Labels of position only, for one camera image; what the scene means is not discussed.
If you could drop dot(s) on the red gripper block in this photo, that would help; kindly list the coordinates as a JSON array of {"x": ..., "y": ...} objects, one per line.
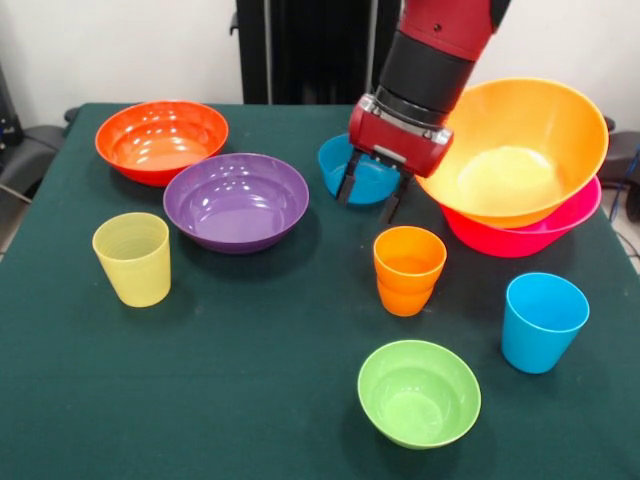
[{"x": 395, "y": 140}]

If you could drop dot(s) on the orange plastic cup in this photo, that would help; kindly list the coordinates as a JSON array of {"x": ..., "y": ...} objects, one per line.
[
  {"x": 410, "y": 260},
  {"x": 405, "y": 302}
]

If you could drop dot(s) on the large orange plastic bowl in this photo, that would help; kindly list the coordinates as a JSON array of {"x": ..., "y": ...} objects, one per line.
[{"x": 525, "y": 150}]

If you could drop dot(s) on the pale yellow-green plastic cup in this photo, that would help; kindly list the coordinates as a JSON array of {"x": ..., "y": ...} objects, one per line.
[{"x": 132, "y": 270}]

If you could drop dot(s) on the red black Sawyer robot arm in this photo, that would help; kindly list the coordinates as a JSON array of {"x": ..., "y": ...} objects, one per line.
[{"x": 430, "y": 60}]

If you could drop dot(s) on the small blue plastic bowl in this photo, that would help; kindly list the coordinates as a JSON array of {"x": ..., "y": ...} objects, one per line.
[{"x": 330, "y": 165}]

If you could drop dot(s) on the large pink plastic bowl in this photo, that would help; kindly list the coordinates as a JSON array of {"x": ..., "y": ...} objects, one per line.
[{"x": 500, "y": 240}]

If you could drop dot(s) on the purple plastic bowl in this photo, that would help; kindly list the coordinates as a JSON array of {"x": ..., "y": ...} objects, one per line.
[{"x": 235, "y": 205}]

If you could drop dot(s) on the small green plastic bowl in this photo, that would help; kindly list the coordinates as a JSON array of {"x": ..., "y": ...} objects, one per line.
[{"x": 417, "y": 400}]

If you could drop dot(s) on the red plastic bowl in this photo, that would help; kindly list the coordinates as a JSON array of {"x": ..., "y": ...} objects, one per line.
[{"x": 160, "y": 135}]

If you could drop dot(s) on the blue plastic cup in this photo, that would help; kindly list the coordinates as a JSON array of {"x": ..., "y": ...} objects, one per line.
[{"x": 542, "y": 335}]

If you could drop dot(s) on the black office chair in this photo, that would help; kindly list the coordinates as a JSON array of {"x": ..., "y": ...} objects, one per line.
[
  {"x": 30, "y": 150},
  {"x": 622, "y": 160}
]

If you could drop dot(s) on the dark green table cloth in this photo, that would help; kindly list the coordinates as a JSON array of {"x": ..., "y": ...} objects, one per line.
[{"x": 75, "y": 375}]

